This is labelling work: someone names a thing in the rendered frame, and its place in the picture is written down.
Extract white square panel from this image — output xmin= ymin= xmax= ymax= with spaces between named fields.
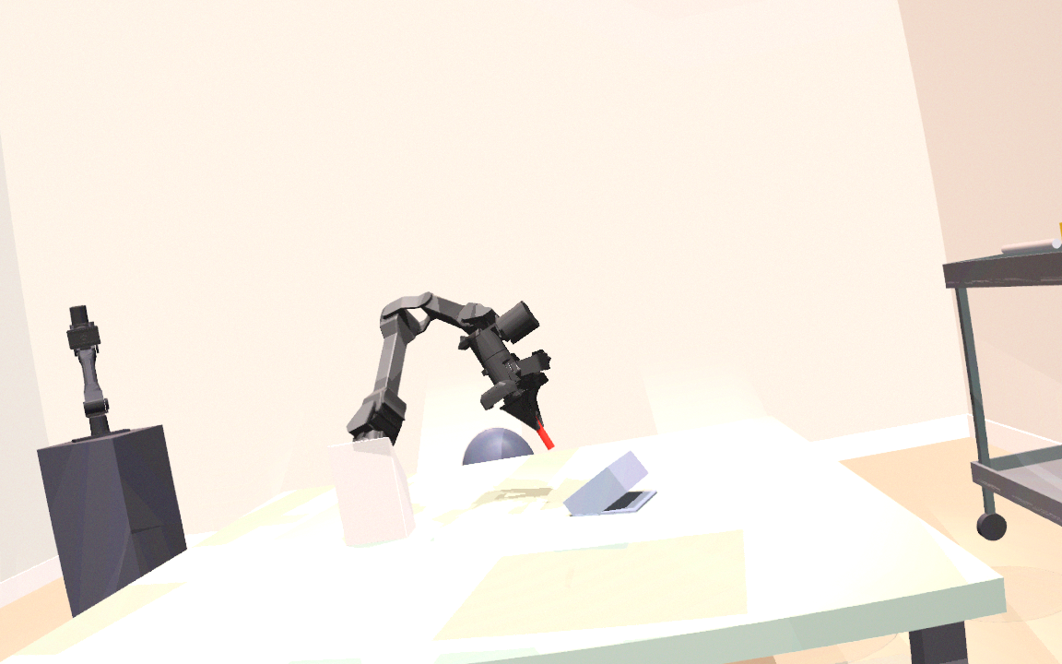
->
xmin=564 ymin=450 xmax=657 ymax=516

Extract red peg with white band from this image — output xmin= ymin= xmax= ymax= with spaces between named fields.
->
xmin=536 ymin=420 xmax=555 ymax=450

